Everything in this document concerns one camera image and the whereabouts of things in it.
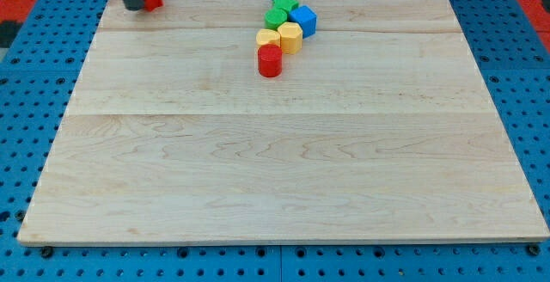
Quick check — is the light wooden board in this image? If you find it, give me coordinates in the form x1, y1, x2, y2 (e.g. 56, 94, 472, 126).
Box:
17, 0, 549, 247

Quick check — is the red cylinder block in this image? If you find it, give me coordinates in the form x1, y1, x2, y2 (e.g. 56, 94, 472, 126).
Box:
257, 44, 283, 77

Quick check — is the yellow heart block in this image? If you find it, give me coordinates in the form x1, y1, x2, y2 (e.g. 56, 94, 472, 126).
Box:
255, 28, 281, 48

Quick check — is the yellow hexagon block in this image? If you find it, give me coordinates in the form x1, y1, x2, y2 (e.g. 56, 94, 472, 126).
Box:
278, 22, 303, 54

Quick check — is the green cylinder block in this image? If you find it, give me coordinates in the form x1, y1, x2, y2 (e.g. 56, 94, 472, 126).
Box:
264, 8, 288, 31

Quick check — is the blue cube block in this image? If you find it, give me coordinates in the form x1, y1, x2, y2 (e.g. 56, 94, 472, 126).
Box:
289, 5, 317, 38

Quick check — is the green star block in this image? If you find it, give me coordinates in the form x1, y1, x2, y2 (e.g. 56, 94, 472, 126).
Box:
272, 0, 299, 14

